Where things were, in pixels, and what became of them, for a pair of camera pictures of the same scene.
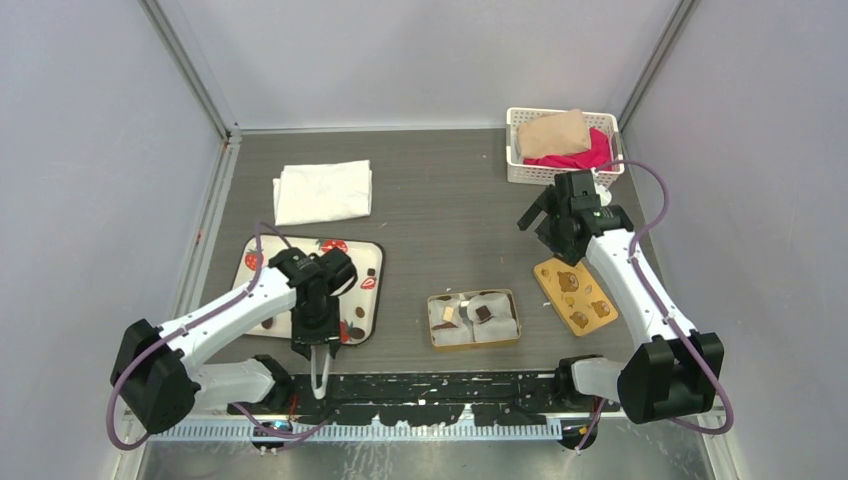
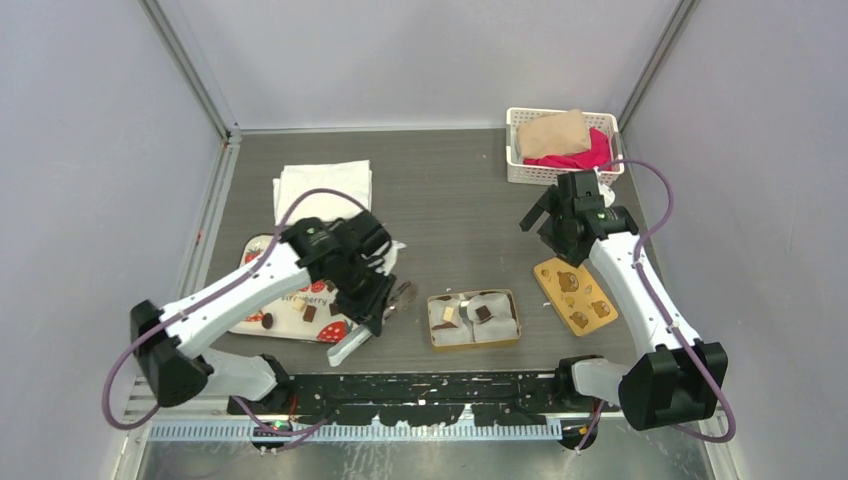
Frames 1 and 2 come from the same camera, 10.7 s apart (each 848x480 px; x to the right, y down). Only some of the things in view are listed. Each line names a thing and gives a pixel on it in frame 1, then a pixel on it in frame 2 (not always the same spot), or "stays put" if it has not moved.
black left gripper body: x=317 y=324 → x=362 y=289
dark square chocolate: x=483 y=312 stays put
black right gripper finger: x=545 y=203 stays put
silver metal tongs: x=318 y=391 → x=364 y=333
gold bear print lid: x=576 y=296 stays put
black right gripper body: x=552 y=231 stays put
